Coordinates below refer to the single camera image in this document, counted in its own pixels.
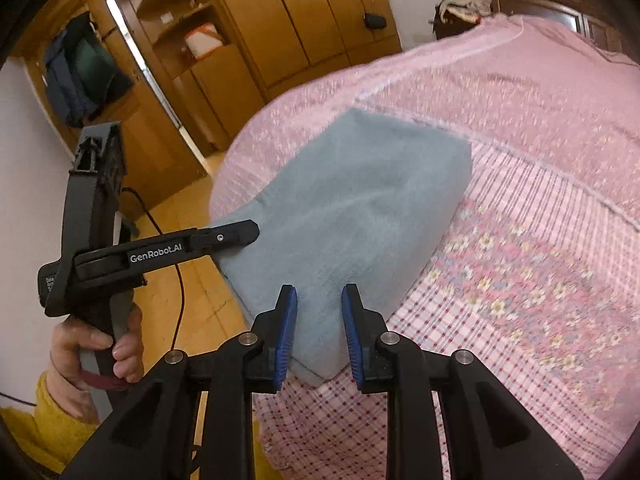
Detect dark hanging clothes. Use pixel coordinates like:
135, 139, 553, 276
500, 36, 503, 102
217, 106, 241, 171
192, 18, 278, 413
42, 15, 133, 128

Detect person's left forearm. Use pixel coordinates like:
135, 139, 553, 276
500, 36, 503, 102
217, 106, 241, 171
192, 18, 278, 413
0, 370, 101, 476

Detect pink floral bedspread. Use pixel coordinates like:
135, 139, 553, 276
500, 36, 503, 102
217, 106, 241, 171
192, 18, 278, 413
207, 12, 640, 480

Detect white container with orange rim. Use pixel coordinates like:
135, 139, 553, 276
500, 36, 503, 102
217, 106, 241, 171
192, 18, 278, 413
184, 24, 223, 58

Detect grey-blue fleece pants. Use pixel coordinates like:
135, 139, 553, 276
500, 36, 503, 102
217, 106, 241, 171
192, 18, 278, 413
207, 107, 473, 387

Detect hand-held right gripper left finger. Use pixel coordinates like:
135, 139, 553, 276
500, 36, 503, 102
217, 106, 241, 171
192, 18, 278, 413
59, 284, 299, 480

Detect wooden wardrobe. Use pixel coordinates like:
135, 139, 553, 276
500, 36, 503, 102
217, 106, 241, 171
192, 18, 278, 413
10, 0, 401, 221

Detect person's left hand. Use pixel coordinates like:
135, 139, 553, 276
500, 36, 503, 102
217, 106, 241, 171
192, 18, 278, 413
50, 304, 146, 418

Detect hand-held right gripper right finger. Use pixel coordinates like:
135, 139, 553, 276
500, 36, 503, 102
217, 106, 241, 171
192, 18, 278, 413
341, 284, 585, 480

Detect pile of clothes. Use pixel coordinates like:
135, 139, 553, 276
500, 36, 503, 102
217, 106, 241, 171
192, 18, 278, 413
439, 0, 493, 23

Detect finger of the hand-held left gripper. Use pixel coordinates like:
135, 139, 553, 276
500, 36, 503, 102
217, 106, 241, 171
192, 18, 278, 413
192, 219, 260, 261

